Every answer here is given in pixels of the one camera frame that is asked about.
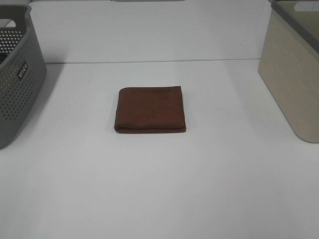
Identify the brown towel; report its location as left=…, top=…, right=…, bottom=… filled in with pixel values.
left=114, top=86, right=186, bottom=133

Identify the beige bin with grey rim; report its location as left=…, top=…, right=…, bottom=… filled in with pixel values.
left=258, top=0, right=319, bottom=143

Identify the grey perforated plastic basket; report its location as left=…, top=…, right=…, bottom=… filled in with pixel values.
left=0, top=4, right=47, bottom=148

